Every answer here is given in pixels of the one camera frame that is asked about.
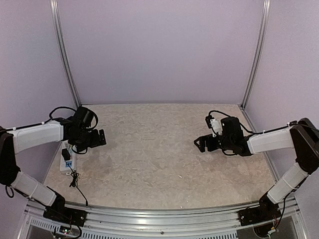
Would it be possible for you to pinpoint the thin black charger cable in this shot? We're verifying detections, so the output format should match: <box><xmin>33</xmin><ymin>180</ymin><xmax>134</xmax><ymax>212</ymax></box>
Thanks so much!
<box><xmin>67</xmin><ymin>159</ymin><xmax>89</xmax><ymax>207</ymax></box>

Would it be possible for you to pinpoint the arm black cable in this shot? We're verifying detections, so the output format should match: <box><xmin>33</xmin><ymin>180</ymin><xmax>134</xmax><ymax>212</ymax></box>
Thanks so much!
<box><xmin>208</xmin><ymin>110</ymin><xmax>265</xmax><ymax>135</ymax></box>
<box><xmin>48</xmin><ymin>106</ymin><xmax>99</xmax><ymax>130</ymax></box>

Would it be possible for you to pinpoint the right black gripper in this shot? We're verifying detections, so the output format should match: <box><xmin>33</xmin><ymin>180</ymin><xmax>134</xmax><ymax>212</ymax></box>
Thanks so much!
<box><xmin>193</xmin><ymin>133</ymin><xmax>233</xmax><ymax>152</ymax></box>

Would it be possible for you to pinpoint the aluminium front rail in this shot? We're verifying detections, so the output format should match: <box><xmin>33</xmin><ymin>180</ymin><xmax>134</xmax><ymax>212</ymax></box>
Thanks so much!
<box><xmin>14</xmin><ymin>196</ymin><xmax>310</xmax><ymax>239</ymax></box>

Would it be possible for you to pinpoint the black charger plug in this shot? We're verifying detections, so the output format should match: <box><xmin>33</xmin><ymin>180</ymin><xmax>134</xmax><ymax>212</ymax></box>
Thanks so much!
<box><xmin>61</xmin><ymin>148</ymin><xmax>71</xmax><ymax>161</ymax></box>

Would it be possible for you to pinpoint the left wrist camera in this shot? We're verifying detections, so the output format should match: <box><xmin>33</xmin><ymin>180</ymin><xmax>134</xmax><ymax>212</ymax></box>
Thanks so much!
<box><xmin>99</xmin><ymin>129</ymin><xmax>107</xmax><ymax>145</ymax></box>

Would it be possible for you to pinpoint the right aluminium frame post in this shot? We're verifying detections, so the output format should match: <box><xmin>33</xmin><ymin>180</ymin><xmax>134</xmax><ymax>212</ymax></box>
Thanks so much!
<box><xmin>240</xmin><ymin>0</ymin><xmax>271</xmax><ymax>111</ymax></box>

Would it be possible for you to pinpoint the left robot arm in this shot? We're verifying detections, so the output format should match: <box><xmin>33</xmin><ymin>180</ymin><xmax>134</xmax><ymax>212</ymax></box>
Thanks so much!
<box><xmin>0</xmin><ymin>106</ymin><xmax>106</xmax><ymax>222</ymax></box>

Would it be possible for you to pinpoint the left aluminium frame post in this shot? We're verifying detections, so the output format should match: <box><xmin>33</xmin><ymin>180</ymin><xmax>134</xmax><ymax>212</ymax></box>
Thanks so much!
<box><xmin>49</xmin><ymin>0</ymin><xmax>81</xmax><ymax>107</ymax></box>

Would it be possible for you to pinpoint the white power strip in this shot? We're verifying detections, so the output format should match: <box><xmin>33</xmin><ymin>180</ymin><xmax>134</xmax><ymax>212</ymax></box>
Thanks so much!
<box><xmin>60</xmin><ymin>141</ymin><xmax>77</xmax><ymax>175</ymax></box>

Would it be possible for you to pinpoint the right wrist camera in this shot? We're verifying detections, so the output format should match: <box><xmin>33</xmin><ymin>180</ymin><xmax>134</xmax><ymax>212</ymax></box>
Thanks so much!
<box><xmin>205</xmin><ymin>115</ymin><xmax>222</xmax><ymax>137</ymax></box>

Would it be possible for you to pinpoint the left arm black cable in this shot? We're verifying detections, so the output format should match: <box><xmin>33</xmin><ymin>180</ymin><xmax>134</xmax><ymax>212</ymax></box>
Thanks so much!
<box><xmin>48</xmin><ymin>106</ymin><xmax>99</xmax><ymax>130</ymax></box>

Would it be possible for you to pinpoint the aluminium frame post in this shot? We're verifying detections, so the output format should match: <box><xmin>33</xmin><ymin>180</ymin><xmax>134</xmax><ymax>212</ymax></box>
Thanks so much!
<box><xmin>240</xmin><ymin>0</ymin><xmax>271</xmax><ymax>111</ymax></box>
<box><xmin>49</xmin><ymin>0</ymin><xmax>81</xmax><ymax>107</ymax></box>

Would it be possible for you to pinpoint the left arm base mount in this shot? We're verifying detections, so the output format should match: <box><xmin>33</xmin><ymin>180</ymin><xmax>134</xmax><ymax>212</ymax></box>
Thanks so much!
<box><xmin>43</xmin><ymin>200</ymin><xmax>87</xmax><ymax>227</ymax></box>

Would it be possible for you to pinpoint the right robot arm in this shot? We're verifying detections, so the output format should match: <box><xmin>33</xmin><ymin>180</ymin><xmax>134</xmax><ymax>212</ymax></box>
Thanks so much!
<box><xmin>194</xmin><ymin>116</ymin><xmax>319</xmax><ymax>221</ymax></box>

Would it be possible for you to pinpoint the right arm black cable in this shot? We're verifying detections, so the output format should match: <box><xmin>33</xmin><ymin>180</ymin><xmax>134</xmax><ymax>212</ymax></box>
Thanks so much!
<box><xmin>208</xmin><ymin>110</ymin><xmax>265</xmax><ymax>135</ymax></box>

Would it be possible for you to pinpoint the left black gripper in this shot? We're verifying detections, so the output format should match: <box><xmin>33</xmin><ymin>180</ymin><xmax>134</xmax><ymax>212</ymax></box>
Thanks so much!
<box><xmin>71</xmin><ymin>128</ymin><xmax>106</xmax><ymax>152</ymax></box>

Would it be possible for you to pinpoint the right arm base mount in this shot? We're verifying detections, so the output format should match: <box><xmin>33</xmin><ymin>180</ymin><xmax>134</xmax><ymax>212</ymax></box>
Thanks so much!
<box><xmin>238</xmin><ymin>199</ymin><xmax>282</xmax><ymax>226</ymax></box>

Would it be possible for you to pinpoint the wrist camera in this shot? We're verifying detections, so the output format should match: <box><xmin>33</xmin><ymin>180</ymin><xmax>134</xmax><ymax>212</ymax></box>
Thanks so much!
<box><xmin>99</xmin><ymin>129</ymin><xmax>107</xmax><ymax>145</ymax></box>
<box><xmin>205</xmin><ymin>115</ymin><xmax>222</xmax><ymax>137</ymax></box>

